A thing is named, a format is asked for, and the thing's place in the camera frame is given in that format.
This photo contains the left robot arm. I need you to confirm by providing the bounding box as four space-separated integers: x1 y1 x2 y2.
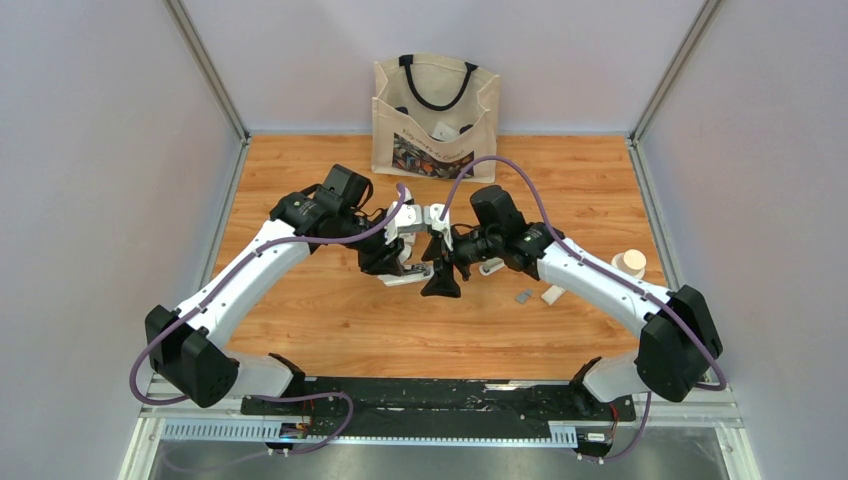
130 164 412 415

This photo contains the grey staple strip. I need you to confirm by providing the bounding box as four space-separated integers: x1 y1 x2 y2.
515 289 533 304

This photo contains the white stapler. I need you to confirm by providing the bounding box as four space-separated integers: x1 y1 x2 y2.
377 263 433 287

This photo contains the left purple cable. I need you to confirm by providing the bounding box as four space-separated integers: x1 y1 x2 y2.
128 182 408 457

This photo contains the staples tray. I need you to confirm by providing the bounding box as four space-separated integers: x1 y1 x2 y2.
541 285 567 306

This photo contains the purple cable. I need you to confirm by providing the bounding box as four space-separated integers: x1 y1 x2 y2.
439 156 729 464
128 182 408 457

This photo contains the white plastic bottle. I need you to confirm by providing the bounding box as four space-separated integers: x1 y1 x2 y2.
611 249 647 279

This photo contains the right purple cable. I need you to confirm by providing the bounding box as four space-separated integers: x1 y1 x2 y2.
439 156 729 464

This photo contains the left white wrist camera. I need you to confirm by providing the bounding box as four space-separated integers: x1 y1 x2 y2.
384 186 423 246

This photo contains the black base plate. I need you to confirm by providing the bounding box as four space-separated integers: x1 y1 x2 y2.
239 376 637 440

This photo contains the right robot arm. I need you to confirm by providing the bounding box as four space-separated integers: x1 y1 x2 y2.
421 185 723 419

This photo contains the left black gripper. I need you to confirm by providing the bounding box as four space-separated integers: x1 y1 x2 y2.
337 211 407 280

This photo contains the beige canvas tote bag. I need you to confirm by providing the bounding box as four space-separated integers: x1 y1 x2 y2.
371 53 501 183

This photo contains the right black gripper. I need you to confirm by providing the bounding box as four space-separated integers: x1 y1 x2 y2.
420 224 500 300

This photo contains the aluminium frame rail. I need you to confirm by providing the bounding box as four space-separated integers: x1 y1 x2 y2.
120 376 761 479

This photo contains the grey stapler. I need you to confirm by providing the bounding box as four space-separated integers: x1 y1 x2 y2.
479 258 505 276

